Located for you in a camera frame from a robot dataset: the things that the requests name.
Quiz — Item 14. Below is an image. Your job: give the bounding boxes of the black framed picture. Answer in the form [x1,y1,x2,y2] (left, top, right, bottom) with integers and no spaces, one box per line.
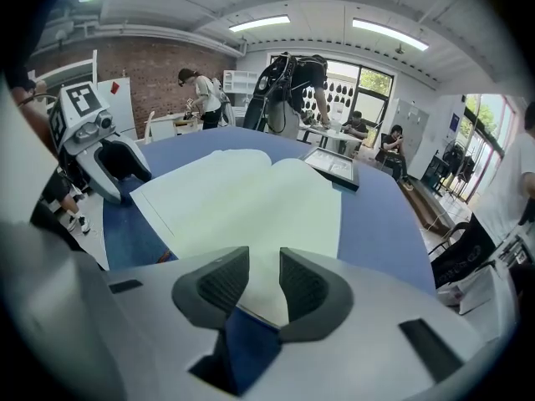
[298,145,361,194]

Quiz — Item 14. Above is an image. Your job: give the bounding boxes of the grey lockers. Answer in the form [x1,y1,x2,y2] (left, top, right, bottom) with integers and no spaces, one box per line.
[390,97,431,180]

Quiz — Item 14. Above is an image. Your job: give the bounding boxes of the white shelf unit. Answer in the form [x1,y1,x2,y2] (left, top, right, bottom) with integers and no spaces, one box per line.
[222,69,262,119]

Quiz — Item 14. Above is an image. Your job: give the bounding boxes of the dark metal frame chair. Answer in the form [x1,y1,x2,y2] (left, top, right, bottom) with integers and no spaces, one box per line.
[425,212,499,288]

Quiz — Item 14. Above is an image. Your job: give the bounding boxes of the table with blue cloth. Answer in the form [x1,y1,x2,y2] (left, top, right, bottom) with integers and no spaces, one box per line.
[101,124,438,396]

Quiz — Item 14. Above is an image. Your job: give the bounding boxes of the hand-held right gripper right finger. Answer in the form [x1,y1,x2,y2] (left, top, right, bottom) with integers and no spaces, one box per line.
[241,247,487,401]

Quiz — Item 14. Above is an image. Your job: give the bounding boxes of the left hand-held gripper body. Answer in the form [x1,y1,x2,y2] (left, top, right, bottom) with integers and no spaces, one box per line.
[46,80,116,175]

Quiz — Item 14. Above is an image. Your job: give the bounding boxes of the wooden step platform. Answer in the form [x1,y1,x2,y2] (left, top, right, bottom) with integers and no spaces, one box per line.
[398,177,456,236]

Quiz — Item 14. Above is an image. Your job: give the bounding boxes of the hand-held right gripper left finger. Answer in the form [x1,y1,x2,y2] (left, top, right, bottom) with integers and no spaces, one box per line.
[103,246,252,401]

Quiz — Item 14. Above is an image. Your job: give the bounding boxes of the person's left forearm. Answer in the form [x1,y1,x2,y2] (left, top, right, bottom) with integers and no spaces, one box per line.
[10,79,60,159]

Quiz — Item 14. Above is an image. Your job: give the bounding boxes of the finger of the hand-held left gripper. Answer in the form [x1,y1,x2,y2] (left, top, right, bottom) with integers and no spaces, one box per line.
[97,136,153,182]
[80,154,123,205]

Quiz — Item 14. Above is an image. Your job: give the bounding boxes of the black standing fan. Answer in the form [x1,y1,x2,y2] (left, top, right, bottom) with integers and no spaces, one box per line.
[442,140,463,171]

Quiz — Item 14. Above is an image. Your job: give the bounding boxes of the white desk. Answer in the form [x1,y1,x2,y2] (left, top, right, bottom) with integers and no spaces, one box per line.
[144,111,206,142]

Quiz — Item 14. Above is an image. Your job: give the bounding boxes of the white board panel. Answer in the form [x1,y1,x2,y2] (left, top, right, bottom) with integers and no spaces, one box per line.
[96,77,137,142]

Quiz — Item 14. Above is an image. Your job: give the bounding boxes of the white book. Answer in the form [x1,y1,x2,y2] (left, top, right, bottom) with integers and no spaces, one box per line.
[129,148,344,330]

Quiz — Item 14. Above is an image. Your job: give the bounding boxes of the white cloth covered table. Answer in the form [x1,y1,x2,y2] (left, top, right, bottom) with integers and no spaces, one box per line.
[436,261,520,317]

